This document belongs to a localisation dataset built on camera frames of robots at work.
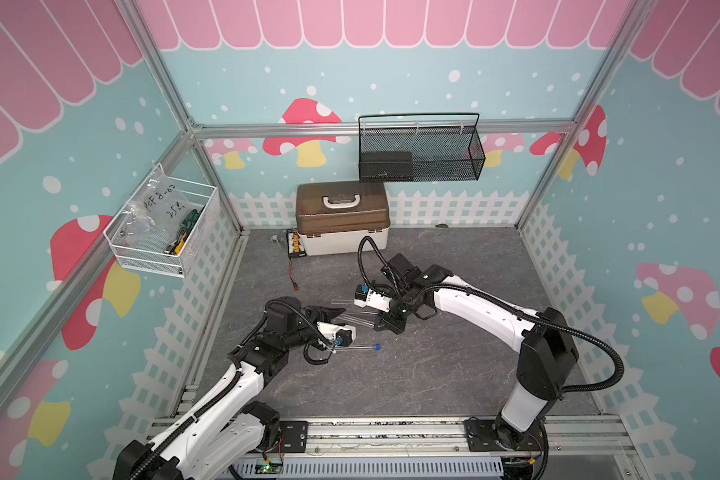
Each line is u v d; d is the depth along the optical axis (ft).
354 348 2.93
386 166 2.85
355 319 2.57
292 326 2.07
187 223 2.42
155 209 2.33
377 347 2.94
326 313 2.29
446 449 2.43
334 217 3.20
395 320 2.34
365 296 2.33
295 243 3.70
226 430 1.90
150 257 2.12
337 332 2.15
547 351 1.46
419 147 3.15
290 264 3.60
